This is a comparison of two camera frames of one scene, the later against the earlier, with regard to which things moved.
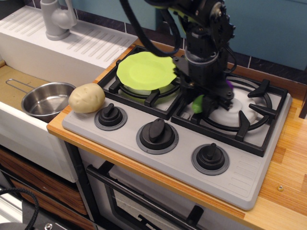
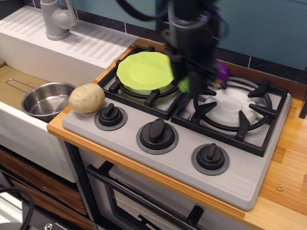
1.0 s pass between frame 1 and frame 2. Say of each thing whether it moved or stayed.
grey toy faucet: stayed
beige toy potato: stayed
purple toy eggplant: moved
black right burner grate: stayed
